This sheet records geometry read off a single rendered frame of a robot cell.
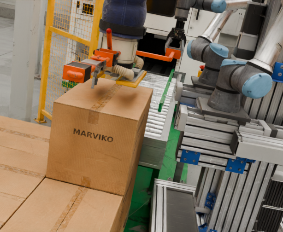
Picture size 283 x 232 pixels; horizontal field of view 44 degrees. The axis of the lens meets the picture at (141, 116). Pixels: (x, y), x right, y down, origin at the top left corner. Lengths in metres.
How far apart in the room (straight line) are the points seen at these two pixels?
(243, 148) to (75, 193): 0.79
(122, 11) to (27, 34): 1.59
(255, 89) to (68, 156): 0.90
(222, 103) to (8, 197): 1.03
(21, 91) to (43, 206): 1.81
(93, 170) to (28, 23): 1.74
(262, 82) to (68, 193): 0.99
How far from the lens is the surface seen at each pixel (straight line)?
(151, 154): 2.32
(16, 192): 1.70
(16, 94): 3.30
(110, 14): 1.69
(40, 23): 5.41
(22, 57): 3.19
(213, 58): 2.10
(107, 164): 1.68
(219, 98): 1.64
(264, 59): 1.54
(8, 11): 11.78
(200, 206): 2.15
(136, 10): 1.69
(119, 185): 1.72
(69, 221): 1.54
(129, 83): 1.64
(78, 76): 1.17
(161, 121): 2.84
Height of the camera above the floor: 1.48
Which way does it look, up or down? 19 degrees down
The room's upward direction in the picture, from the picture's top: 11 degrees clockwise
